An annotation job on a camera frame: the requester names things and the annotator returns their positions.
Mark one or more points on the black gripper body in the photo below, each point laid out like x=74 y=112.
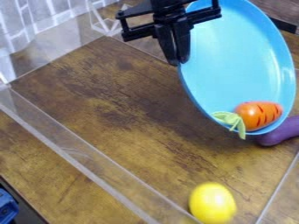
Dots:
x=168 y=11

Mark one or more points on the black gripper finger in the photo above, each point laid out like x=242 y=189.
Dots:
x=182 y=36
x=164 y=33

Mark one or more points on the blue plastic plate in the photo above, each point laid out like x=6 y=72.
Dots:
x=241 y=62

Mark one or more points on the orange toy carrot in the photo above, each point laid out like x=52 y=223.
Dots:
x=252 y=116

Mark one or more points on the purple toy eggplant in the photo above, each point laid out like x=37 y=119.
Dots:
x=285 y=132

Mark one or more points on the yellow toy lemon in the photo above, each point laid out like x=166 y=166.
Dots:
x=212 y=203

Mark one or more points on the blue object at corner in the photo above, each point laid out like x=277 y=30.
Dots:
x=9 y=207

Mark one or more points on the clear acrylic enclosure wall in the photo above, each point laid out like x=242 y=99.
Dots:
x=105 y=145

